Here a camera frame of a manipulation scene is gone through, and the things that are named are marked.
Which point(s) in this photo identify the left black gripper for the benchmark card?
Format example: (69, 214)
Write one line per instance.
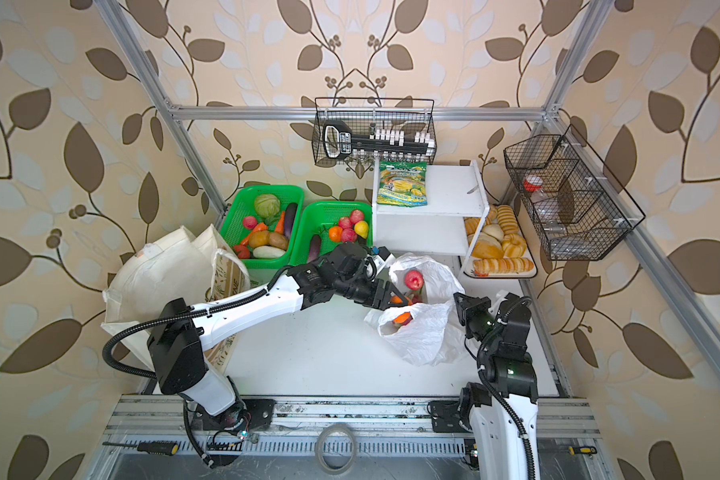
(382, 300)

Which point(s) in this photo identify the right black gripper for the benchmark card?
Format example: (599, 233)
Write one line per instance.
(469, 308)

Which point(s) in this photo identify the white plastic grocery bag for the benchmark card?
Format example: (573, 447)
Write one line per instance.
(426, 333)

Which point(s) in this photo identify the cream canvas tote bag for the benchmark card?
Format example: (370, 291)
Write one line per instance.
(197, 269)

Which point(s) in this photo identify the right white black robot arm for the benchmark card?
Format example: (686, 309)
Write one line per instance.
(501, 407)

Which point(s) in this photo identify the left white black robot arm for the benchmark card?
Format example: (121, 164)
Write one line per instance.
(178, 341)

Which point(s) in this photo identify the yellow lemon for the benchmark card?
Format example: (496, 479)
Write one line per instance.
(362, 229)

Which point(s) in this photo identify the tray of bread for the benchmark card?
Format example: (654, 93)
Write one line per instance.
(499, 249)

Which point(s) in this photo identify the orange fruit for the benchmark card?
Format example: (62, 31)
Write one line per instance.
(335, 234)

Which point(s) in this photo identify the small purple eggplant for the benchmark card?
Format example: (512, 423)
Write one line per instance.
(315, 246)

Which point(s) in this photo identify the white two-tier shelf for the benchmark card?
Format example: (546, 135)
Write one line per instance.
(454, 193)

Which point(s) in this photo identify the yellow green snack bag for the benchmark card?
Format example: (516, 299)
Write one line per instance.
(402, 184)

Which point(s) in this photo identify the brown potato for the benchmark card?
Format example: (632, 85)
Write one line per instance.
(278, 241)

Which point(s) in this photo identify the white radish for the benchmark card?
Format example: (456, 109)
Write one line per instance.
(268, 252)

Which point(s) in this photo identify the dark purple eggplant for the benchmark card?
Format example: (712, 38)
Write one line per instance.
(289, 219)

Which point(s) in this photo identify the green cabbage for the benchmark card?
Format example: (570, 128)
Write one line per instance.
(267, 206)

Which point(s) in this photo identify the roll of clear tape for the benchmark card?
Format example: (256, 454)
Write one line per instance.
(336, 449)

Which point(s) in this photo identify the black barcode scanner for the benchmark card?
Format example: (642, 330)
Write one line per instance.
(340, 141)

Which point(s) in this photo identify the right yellow black screwdriver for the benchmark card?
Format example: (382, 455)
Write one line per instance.
(582, 450)

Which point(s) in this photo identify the yellow black screwdriver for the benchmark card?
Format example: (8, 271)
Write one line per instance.
(160, 448)
(582, 450)

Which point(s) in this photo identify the left yellow black screwdriver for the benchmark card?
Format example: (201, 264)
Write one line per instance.
(160, 448)

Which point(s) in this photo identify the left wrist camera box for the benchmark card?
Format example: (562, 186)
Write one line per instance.
(382, 257)

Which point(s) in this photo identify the right black wire basket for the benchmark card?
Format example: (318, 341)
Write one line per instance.
(577, 200)

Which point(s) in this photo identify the black wire basket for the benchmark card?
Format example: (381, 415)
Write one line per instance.
(577, 200)
(409, 113)

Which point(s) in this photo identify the back black wire basket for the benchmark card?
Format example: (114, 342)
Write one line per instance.
(409, 113)

